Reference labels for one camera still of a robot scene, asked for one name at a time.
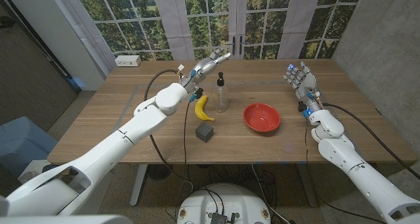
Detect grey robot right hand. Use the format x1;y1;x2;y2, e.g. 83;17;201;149
283;61;322;115

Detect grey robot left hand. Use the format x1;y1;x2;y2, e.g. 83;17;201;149
181;49;232;93

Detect clear pump dispenser bottle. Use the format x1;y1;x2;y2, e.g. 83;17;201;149
213;72;230;114

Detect yellow banana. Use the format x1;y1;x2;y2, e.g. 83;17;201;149
194;95;216;122

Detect red bowl plate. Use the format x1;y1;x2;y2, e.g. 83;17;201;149
242;102;282;133

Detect dark grey block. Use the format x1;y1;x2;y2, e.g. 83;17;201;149
195;121;215;144

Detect printed window backdrop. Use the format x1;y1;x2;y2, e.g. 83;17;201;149
70;0;366;61

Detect white power strip box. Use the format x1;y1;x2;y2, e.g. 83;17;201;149
114;55;142;68

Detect grey table leg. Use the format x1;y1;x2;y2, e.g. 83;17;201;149
297;163;319;208

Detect black round fan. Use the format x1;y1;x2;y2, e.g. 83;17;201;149
147;164;174;181

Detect white robot torso base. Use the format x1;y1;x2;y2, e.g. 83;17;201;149
176;183;272;224

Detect white table leg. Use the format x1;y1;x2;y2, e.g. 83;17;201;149
129;164;149;207

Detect dark brown door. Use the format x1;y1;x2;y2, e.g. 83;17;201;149
0;0;81;131

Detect blue plastic bin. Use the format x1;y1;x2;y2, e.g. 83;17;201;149
0;116;59;182

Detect white grey sneaker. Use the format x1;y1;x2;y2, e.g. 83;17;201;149
19;170;39;184

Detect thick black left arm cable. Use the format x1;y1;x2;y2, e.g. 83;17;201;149
143;68;194;185

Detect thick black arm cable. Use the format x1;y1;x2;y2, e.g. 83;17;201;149
323;102;420;181
143;68;194;185

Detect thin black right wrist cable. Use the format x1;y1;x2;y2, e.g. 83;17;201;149
304;117;312;172

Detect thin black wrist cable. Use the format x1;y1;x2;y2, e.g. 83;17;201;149
182;99;194;185
304;117;312;172

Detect thin black left wrist cable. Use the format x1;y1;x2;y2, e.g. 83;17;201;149
182;99;194;185

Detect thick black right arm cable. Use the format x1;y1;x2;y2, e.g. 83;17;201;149
323;102;420;181

